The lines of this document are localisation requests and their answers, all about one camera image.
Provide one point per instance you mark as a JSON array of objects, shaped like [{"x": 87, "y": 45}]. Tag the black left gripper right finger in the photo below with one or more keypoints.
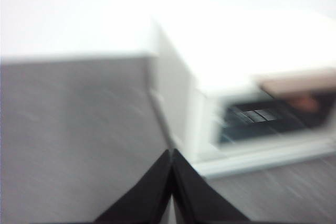
[{"x": 197, "y": 197}]

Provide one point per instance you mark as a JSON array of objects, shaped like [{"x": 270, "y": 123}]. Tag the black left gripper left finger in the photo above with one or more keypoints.
[{"x": 147, "y": 197}]

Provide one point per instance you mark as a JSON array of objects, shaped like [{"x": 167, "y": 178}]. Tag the metal oven crumb tray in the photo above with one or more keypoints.
[{"x": 249, "y": 166}]

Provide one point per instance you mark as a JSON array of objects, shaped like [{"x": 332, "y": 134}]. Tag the white Toshiba toaster oven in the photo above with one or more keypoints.
[{"x": 223, "y": 51}]

